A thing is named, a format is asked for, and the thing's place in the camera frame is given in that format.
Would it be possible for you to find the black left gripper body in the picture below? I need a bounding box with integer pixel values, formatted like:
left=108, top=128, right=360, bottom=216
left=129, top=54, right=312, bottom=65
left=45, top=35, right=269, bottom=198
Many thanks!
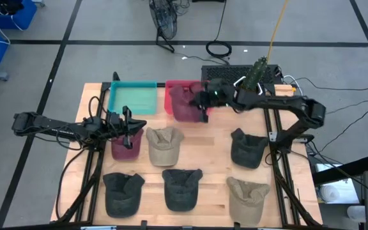
left=105, top=110, right=132, bottom=142

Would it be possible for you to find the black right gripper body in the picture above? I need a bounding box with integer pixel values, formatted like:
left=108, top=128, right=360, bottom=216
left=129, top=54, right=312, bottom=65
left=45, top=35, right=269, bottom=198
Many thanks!
left=203, top=79, right=236, bottom=108

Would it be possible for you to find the maroon baseball cap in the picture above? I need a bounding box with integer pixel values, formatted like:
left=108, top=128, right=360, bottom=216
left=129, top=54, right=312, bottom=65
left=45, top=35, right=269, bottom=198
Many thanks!
left=111, top=127, right=144, bottom=162
left=169, top=84, right=209, bottom=123

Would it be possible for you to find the beige baseball cap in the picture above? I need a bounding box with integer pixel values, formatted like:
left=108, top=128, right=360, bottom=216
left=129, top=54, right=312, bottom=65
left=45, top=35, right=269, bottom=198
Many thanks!
left=145, top=126, right=185, bottom=167
left=226, top=176, right=271, bottom=227

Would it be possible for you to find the dark grey baseball cap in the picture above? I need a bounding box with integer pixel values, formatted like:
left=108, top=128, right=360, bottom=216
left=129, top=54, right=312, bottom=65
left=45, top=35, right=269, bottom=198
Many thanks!
left=230, top=127, right=270, bottom=169
left=162, top=168, right=204, bottom=212
left=102, top=172, right=146, bottom=219

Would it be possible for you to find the teal plastic bin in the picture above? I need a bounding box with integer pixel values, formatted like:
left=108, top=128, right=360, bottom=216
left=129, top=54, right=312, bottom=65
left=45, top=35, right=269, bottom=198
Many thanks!
left=107, top=80, right=158, bottom=116

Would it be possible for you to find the red plastic bin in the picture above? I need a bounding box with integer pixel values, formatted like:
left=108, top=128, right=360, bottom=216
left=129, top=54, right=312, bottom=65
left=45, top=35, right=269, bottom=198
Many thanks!
left=164, top=79, right=212, bottom=116

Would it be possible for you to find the black floor fan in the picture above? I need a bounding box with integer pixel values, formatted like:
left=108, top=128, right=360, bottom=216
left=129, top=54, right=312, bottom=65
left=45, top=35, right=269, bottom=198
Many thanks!
left=148, top=0, right=179, bottom=54

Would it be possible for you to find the black beam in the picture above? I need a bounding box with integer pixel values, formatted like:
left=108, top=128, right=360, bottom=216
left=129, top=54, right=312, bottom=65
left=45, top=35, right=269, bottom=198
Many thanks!
left=311, top=155, right=368, bottom=186

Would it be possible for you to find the black item in bin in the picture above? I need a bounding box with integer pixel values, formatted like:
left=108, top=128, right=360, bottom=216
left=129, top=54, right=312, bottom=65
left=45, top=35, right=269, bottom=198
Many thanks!
left=0, top=0, right=25, bottom=15

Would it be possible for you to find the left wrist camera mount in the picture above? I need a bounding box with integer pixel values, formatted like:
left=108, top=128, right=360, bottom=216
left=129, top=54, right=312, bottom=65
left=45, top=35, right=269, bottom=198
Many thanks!
left=122, top=105, right=134, bottom=150

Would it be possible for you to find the coiled black cable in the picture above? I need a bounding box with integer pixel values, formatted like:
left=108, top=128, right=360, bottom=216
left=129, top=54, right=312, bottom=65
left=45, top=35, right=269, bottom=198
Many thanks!
left=205, top=0, right=233, bottom=59

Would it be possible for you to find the black aluminium table frame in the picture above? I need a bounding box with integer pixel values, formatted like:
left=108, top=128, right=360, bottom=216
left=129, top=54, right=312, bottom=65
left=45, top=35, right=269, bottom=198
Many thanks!
left=50, top=72, right=325, bottom=230

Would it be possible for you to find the yellow cable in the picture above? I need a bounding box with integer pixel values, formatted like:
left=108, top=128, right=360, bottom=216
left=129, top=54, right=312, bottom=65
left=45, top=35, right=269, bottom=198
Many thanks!
left=266, top=0, right=289, bottom=63

